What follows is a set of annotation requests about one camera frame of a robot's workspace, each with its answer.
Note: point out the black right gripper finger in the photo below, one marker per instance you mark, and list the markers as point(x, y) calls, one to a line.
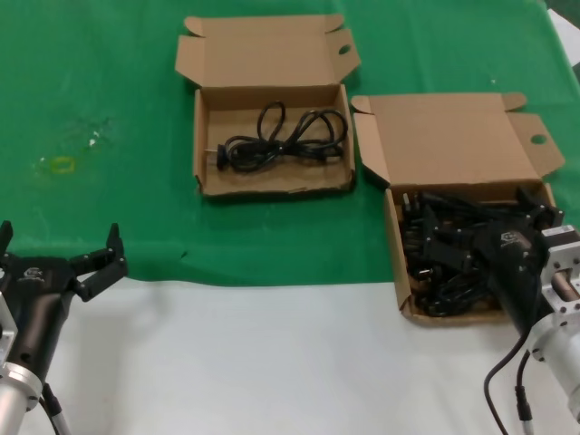
point(546, 216)
point(448, 247)

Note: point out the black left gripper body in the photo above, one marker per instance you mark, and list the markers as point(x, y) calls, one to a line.
point(36, 308)

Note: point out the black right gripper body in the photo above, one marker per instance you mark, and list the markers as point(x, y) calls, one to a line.
point(512, 267)

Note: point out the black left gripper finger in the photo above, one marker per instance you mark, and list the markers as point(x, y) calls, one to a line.
point(4, 240)
point(102, 272)

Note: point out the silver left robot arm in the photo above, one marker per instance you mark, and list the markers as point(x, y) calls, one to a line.
point(13, 399)

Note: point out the cardboard box with round hole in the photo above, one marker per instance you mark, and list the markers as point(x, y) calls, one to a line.
point(444, 136)

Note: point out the cardboard box with oval hole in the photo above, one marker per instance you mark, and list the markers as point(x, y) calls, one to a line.
point(272, 181)

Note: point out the white paper sheet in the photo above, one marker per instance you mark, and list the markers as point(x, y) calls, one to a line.
point(568, 31)

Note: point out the green table cloth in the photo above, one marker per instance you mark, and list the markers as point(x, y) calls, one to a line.
point(113, 68)

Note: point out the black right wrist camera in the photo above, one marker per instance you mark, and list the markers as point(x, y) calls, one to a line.
point(562, 235)

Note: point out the silver left wrist bracket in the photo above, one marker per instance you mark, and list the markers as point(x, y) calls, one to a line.
point(6, 331)

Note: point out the silver wrist bracket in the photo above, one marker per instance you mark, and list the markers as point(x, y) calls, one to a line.
point(557, 263)
point(6, 331)

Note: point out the silver right wrist bracket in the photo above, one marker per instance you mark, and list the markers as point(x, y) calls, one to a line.
point(557, 263)

